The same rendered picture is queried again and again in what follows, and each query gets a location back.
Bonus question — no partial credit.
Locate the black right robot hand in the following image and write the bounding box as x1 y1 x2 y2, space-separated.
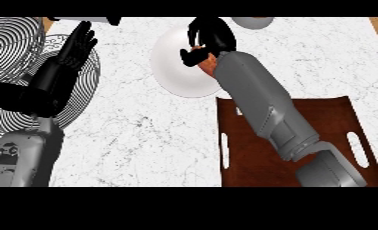
179 16 239 68

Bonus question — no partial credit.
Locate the grey round bowl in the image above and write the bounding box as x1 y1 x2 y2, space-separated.
230 16 275 30

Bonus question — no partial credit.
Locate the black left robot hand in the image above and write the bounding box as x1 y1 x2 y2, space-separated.
52 20 100 76

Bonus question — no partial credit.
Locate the orange sweet potato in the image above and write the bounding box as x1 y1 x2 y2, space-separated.
190 44 221 79

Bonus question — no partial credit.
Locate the brown wooden tray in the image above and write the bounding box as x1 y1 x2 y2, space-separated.
216 95 378 188

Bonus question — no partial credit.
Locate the white round plate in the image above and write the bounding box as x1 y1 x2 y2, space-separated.
149 25 233 99

